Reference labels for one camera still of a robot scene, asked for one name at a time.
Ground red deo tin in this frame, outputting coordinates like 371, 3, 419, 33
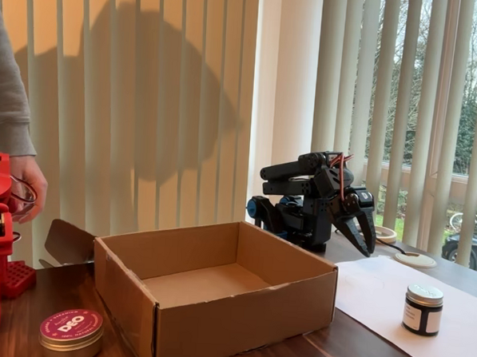
37, 307, 107, 357

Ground white vertical blinds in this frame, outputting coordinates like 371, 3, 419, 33
305, 0, 477, 276
0, 0, 260, 268

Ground masking tape roll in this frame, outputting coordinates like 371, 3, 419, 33
373, 225, 399, 245

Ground grey sleeved forearm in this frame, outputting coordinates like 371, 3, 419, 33
0, 0, 46, 159

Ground thin black cable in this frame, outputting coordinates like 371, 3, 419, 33
374, 236, 411, 257

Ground person's hand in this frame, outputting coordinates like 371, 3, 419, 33
6, 154, 51, 226

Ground white round desk grommet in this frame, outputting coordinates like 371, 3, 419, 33
393, 251, 439, 271

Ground white paper sheet with circles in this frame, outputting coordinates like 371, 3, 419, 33
328, 253, 477, 357

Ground open brown cardboard box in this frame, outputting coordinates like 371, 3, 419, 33
32, 211, 340, 357

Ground dark car outside window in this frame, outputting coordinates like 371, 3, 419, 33
441, 231, 477, 276

